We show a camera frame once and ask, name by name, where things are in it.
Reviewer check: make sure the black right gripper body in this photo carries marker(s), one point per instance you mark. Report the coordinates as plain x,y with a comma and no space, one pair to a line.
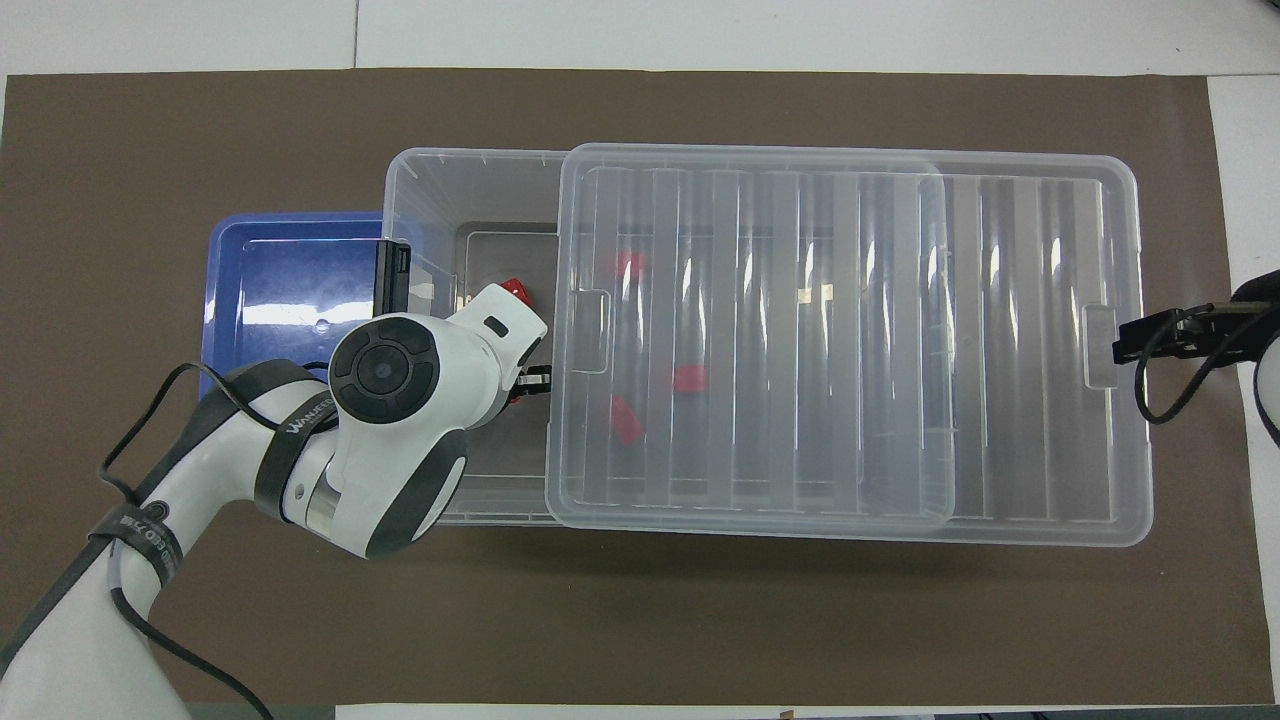
1200,335

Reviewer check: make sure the clear ribbed box lid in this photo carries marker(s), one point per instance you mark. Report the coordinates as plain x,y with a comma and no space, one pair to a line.
850,480

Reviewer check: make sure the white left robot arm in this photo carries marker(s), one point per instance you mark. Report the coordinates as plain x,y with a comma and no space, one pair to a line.
400,440

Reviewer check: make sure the red cylindrical block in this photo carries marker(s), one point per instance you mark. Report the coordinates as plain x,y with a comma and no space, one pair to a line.
516,290

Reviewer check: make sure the black box latch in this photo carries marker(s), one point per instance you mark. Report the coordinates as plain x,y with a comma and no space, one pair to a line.
392,275

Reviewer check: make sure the clear plastic storage box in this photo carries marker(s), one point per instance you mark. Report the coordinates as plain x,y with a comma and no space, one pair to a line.
470,190

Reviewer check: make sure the blue plastic tray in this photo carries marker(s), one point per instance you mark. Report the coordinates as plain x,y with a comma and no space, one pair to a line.
280,270

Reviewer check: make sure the brown table mat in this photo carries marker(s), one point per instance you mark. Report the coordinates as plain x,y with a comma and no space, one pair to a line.
640,620

